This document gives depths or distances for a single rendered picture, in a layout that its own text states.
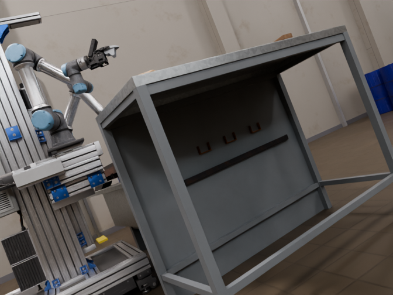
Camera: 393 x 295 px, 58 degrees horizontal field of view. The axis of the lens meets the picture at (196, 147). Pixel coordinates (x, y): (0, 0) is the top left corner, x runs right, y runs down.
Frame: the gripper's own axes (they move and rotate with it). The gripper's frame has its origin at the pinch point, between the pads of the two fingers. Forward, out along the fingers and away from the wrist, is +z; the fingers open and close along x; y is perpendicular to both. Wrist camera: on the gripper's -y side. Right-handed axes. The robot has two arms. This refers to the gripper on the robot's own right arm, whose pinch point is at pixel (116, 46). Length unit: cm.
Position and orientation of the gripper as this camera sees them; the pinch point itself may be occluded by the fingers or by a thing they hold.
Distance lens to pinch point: 222.9
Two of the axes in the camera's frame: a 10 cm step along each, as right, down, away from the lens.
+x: -0.8, -1.1, -9.9
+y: 3.6, 9.3, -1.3
